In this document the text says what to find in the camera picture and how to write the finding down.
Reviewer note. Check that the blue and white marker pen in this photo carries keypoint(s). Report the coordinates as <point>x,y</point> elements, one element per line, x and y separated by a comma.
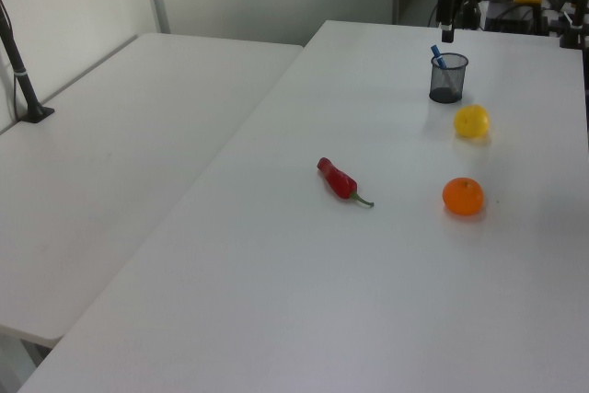
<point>437,55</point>

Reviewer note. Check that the black mesh pen cup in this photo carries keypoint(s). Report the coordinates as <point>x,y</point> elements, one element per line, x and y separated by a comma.
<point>448,84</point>

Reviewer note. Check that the black equipment box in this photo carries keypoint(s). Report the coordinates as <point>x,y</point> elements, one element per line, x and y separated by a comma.
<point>511,18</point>

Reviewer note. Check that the yellow lemon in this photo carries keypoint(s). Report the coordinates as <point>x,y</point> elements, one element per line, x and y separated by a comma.
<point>471,121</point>

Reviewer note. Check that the red and black clamp stand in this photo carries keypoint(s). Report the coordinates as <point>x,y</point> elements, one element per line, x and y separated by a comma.
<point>575,25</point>

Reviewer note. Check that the orange mandarin fruit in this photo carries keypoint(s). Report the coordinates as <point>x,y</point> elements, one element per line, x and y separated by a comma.
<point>463,197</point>

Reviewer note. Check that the red chili pepper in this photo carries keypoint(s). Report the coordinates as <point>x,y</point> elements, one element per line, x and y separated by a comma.
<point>338,180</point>

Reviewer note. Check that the black pole with base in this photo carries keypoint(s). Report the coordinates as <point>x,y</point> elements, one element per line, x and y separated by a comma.
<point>18,71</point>

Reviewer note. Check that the white table leg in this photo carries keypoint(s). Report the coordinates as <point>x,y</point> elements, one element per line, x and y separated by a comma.
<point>23,365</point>

